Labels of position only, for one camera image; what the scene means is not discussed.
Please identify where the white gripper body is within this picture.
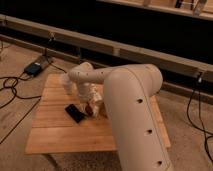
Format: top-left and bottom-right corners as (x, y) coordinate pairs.
(78, 83), (103, 117)

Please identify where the red pepper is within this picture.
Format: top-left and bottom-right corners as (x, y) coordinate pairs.
(85, 104), (94, 116)

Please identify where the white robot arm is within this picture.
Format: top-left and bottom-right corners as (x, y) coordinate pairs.
(60, 62), (173, 171)

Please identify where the black phone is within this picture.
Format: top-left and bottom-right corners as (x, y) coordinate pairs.
(65, 104), (86, 123)

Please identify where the wooden table board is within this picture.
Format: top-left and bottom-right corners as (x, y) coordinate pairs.
(25, 73), (172, 155)

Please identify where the black power adapter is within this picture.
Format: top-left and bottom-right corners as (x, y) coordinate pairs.
(24, 63), (42, 76)

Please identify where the black floor cable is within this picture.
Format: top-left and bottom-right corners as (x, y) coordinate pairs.
(0, 71), (43, 145)

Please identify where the wooden rail beam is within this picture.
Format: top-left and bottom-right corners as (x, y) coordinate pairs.
(0, 14), (213, 83)

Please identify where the black cable at right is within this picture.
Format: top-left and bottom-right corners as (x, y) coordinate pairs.
(185, 73), (213, 164)

